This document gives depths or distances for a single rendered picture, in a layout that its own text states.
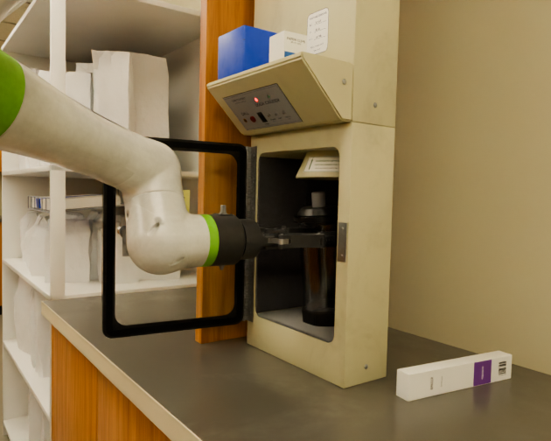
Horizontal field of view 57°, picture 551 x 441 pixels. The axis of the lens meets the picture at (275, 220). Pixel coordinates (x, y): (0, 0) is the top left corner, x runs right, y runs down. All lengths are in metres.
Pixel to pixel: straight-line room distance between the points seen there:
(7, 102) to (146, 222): 0.29
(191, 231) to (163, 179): 0.10
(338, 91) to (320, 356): 0.48
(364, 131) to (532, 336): 0.58
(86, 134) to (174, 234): 0.21
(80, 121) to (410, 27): 0.95
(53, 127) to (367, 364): 0.66
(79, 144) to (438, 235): 0.88
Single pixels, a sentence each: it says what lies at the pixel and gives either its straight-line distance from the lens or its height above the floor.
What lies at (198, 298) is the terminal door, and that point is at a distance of 1.11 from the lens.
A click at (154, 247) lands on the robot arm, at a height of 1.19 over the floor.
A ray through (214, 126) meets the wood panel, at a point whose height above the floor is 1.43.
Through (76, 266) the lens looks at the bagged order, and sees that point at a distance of 2.11.
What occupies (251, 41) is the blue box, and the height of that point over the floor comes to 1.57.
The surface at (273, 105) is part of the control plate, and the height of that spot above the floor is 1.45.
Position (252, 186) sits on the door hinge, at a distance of 1.13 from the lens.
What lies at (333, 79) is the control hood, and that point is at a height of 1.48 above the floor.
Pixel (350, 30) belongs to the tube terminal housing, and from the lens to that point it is 0.95.
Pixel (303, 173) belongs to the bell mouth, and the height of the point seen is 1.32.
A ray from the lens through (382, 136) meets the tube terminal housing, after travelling 0.95.
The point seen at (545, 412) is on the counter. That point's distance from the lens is 0.98.
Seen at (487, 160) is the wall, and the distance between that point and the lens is 1.24.
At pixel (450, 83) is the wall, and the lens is 1.32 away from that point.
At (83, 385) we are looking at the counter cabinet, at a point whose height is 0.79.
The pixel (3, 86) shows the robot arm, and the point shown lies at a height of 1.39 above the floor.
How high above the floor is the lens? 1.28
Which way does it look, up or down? 3 degrees down
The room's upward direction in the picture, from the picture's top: 1 degrees clockwise
